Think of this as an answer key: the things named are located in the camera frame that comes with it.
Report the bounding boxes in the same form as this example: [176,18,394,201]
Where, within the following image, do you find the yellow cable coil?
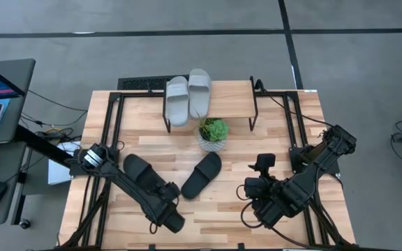
[43,128,65,141]

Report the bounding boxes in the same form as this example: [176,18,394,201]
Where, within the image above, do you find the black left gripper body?
[157,181,181,205]

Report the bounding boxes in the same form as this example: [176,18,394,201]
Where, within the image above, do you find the black aluminium rig frame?
[59,89,357,251]

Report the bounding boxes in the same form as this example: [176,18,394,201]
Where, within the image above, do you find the black floor cable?
[19,89,89,128]

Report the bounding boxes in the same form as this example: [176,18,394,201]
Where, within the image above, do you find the green artificial plant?
[194,112,230,143]

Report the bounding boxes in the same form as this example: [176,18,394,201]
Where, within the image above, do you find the grey slide sandal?
[165,75,191,127]
[188,68,211,119]

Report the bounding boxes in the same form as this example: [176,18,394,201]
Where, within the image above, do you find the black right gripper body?
[244,176,278,201]

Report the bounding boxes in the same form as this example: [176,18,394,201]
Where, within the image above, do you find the black desk support beam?
[12,124,83,169]

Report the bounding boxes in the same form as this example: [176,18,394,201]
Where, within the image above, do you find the white triangle-patterned plant pot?
[196,130,227,153]

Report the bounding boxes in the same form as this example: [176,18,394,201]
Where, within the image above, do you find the grey keyboard desk tray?
[0,142,28,227]

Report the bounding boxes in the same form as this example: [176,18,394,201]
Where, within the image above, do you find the wooden shelf black metal legs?
[161,75,260,134]

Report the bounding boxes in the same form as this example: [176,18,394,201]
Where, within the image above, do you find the black perforated panel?
[117,74,190,91]

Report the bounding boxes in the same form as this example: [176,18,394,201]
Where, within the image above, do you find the black slide sandal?
[180,151,223,201]
[122,153,170,197]

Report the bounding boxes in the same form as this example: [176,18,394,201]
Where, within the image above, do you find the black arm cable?
[255,79,333,128]

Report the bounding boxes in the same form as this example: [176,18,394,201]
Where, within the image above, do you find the white paper sheet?
[47,140,82,186]

